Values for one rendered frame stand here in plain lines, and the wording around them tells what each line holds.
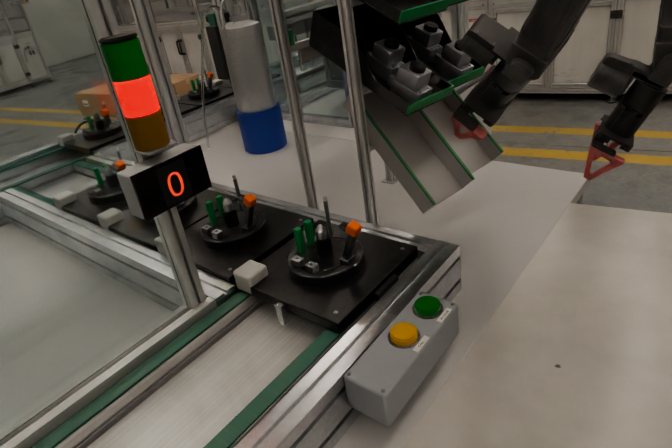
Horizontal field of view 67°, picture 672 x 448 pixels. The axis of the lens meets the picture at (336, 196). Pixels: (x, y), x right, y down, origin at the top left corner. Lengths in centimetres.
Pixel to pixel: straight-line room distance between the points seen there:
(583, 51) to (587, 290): 378
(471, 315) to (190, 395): 49
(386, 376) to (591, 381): 32
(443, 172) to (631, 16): 367
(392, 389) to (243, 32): 128
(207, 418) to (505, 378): 45
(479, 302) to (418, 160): 31
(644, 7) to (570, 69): 66
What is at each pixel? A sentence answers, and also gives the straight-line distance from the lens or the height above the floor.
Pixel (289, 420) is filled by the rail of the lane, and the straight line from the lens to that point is 70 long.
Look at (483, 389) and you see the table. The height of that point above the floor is 86.
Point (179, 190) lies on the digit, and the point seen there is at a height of 119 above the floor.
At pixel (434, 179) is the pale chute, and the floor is 102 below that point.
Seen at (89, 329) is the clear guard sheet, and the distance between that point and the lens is 85.
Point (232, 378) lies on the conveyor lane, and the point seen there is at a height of 92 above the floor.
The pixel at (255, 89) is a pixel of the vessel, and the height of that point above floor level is 109.
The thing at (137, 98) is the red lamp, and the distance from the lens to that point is 74.
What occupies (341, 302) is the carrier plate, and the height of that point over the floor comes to 97.
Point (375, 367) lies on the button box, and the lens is 73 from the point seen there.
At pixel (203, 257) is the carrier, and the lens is 104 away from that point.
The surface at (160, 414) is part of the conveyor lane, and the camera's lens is 83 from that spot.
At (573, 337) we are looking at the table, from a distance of 94.
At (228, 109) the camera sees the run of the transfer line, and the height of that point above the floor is 92.
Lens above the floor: 148
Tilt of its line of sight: 26 degrees down
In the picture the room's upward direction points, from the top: 9 degrees counter-clockwise
